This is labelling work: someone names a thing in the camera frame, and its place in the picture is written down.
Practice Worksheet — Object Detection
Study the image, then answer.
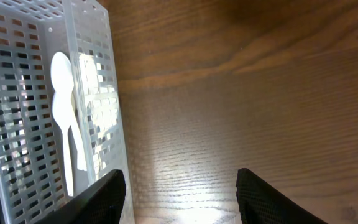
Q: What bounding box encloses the clear plastic basket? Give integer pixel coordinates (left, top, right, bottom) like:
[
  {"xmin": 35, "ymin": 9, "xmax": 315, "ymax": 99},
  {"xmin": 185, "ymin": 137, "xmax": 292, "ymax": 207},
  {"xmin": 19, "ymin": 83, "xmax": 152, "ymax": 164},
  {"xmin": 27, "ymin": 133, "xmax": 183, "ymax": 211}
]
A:
[{"xmin": 0, "ymin": 0, "xmax": 129, "ymax": 223}]

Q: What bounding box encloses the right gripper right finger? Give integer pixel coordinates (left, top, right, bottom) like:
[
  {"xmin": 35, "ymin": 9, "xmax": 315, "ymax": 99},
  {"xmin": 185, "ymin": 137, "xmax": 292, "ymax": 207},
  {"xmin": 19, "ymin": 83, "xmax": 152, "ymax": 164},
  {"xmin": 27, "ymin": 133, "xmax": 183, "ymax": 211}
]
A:
[{"xmin": 236, "ymin": 168, "xmax": 326, "ymax": 224}]

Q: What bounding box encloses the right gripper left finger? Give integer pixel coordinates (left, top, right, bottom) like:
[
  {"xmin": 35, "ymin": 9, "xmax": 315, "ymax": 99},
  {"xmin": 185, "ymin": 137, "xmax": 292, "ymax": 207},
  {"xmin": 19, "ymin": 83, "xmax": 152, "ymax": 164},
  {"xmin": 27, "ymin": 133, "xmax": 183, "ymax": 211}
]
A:
[{"xmin": 37, "ymin": 169, "xmax": 126, "ymax": 224}]

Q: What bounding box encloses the white plastic spoon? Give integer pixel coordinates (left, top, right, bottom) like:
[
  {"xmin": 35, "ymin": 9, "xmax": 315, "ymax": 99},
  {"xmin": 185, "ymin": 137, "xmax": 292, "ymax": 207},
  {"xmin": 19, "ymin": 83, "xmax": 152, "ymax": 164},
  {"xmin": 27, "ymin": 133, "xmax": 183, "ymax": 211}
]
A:
[
  {"xmin": 52, "ymin": 92, "xmax": 74, "ymax": 197},
  {"xmin": 50, "ymin": 52, "xmax": 87, "ymax": 171}
]

